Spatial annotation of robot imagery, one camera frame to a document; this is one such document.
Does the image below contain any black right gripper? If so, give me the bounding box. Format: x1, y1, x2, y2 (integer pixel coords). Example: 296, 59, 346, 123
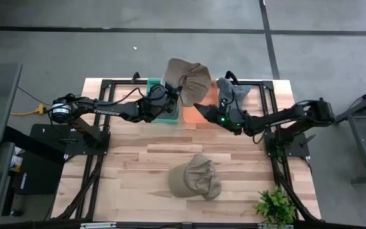
193, 98, 250, 136

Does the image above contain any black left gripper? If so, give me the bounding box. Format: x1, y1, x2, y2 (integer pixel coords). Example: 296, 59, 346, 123
144, 81, 184, 123

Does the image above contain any beige bucket hat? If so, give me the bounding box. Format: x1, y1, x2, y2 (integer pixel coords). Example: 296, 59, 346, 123
161, 57, 213, 108

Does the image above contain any light gray baseball cap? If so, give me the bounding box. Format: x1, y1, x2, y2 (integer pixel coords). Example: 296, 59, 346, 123
216, 76, 253, 112

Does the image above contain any khaki baseball cap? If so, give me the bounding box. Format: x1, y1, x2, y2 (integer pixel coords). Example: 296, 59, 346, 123
166, 154, 222, 201

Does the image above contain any orange plastic bin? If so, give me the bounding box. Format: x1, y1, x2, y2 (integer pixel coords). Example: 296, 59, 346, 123
182, 79, 220, 125

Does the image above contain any green plastic bin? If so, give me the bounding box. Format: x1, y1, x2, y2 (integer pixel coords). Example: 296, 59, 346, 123
146, 77, 180, 125

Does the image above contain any green artificial plant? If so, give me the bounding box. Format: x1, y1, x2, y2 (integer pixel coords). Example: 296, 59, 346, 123
254, 186, 297, 228

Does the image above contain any black equipment case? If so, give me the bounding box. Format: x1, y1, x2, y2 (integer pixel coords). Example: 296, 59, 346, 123
13, 149, 66, 195

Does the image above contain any black metal table frame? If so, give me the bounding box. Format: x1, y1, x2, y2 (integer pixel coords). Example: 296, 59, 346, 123
55, 71, 320, 223

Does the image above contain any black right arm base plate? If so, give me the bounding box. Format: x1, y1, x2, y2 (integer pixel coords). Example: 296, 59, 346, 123
264, 132, 311, 158

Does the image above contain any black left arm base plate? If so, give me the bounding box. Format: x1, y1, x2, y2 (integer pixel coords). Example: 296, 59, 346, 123
30, 123, 111, 156

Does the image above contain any yellow extension cord plug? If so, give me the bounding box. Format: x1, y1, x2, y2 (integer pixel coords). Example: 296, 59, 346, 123
10, 104, 48, 117

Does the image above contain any black floor cable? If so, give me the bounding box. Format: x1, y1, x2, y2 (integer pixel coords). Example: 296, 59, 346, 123
17, 85, 82, 120

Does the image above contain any silver metal bracket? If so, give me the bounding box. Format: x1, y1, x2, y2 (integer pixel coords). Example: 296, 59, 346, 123
79, 222, 117, 229

